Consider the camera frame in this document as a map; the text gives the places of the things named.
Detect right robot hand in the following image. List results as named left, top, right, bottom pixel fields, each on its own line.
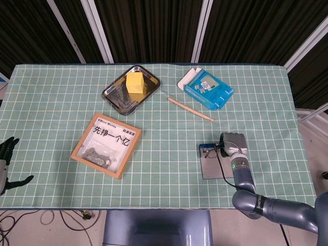
left=215, top=132, right=249, bottom=158

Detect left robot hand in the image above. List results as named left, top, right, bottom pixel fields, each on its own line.
left=0, top=136, right=34, bottom=197

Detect black thin-rimmed eyeglasses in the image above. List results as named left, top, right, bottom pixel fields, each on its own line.
left=203, top=146, right=229, bottom=159

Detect dark blue glasses case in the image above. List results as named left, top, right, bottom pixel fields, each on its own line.
left=198, top=142, right=235, bottom=180

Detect blue cardboard box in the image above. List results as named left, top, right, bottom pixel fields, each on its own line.
left=177, top=67, right=235, bottom=111

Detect wooden stick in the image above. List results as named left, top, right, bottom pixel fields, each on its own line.
left=167, top=96, right=215, bottom=122

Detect green checked tablecloth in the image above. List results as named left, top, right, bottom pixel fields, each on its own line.
left=0, top=63, right=316, bottom=210

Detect black pleated screen panel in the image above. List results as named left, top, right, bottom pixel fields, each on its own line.
left=0, top=0, right=84, bottom=77
left=199, top=0, right=328, bottom=66
left=96, top=0, right=206, bottom=64
left=55, top=0, right=106, bottom=64
left=288, top=33, right=328, bottom=110

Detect yellow block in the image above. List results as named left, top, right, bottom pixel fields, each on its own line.
left=125, top=72, right=145, bottom=94

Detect blue grey robot torso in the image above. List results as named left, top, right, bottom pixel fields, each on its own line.
left=104, top=210, right=213, bottom=246

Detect dark metal tray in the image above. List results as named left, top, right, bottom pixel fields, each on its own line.
left=101, top=65, right=161, bottom=116

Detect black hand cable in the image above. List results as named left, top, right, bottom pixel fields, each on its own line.
left=214, top=143, right=240, bottom=189

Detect aluminium frame rail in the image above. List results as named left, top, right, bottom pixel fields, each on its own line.
left=297, top=106, right=328, bottom=125

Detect wooden frame coin box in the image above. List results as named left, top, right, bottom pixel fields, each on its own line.
left=70, top=112, right=143, bottom=181

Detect white double partition post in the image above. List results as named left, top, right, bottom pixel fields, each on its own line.
left=80, top=0, right=115, bottom=64

